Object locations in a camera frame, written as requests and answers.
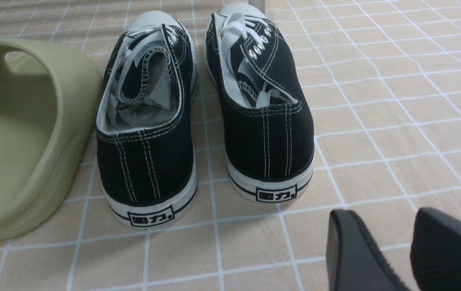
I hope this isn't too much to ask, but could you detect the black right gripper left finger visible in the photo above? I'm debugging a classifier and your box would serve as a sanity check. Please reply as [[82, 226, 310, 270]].
[[326, 209, 408, 291]]

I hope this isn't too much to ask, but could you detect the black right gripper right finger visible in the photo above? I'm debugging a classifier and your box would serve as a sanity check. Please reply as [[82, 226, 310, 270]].
[[410, 207, 461, 291]]

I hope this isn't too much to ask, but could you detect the right black canvas sneaker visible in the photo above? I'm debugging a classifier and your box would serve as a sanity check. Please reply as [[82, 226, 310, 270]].
[[205, 2, 315, 203]]

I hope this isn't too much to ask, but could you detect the black canvas sneaker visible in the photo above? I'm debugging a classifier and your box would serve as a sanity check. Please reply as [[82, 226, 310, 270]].
[[95, 11, 199, 230], [205, 2, 315, 203]]

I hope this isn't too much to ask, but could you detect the checked peach floor cloth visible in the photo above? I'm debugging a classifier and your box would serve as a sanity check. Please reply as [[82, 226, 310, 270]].
[[0, 0, 461, 291]]

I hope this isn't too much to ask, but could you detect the left black canvas sneaker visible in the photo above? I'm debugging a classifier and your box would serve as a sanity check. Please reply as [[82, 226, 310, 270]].
[[95, 11, 199, 230]]

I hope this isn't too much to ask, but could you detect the right green foam slide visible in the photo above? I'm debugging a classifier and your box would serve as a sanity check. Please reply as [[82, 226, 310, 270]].
[[0, 38, 102, 241]]

